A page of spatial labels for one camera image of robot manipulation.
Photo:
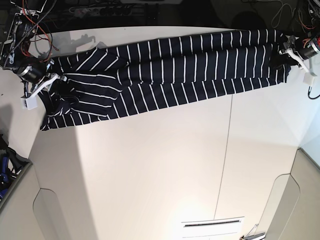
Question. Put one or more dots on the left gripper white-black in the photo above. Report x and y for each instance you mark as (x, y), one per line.
(298, 49)

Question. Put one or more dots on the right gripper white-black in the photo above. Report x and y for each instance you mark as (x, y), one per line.
(36, 77)

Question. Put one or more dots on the navy white-striped T-shirt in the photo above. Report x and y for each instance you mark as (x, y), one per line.
(129, 79)

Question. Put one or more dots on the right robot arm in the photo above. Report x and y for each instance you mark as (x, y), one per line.
(25, 25)

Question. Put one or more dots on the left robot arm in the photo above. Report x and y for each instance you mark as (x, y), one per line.
(308, 17)

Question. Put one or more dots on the black round stool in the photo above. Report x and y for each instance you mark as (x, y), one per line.
(248, 20)

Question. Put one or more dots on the white power strip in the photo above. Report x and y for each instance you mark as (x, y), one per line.
(81, 12)

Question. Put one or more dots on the beige panel right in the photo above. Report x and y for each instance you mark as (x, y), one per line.
(292, 211)

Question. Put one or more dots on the metal tool at bottom edge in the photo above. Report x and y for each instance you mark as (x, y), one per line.
(249, 236)

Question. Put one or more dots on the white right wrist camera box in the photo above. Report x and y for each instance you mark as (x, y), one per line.
(29, 103)

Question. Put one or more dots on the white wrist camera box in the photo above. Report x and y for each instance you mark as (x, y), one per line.
(309, 79)
(29, 103)

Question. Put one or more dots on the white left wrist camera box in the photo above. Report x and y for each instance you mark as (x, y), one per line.
(309, 79)

